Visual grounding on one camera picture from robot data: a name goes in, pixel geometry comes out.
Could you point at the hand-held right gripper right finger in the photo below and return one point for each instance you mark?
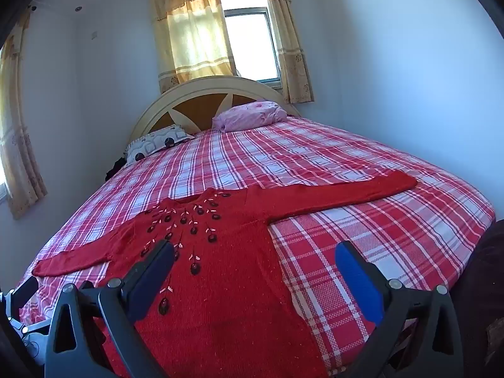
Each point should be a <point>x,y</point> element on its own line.
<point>356,279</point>

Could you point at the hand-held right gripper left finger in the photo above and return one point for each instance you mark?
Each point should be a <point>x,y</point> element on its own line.
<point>151,279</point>

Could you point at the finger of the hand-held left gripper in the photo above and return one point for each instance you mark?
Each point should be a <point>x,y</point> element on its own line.
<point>24,290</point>

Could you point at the red knitted sweater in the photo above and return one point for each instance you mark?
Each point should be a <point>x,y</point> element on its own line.
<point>236,283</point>

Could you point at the red plaid bed sheet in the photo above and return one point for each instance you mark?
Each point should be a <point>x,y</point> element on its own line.
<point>354,153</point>

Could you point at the dark brown cloth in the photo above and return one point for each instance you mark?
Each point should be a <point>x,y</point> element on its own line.
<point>482,283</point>

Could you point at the grey patterned pillow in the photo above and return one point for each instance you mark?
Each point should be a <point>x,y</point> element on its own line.
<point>157,143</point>

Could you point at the yellow window curtain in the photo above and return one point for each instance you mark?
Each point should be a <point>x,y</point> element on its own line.
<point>289,47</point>
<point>189,31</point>
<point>17,145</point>

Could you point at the pink pillow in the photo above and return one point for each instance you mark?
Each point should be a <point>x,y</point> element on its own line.
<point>252,115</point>

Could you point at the cream wooden headboard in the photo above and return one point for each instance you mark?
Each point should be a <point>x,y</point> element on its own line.
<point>204,84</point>

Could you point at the window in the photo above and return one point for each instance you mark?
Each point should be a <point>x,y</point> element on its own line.
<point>252,43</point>

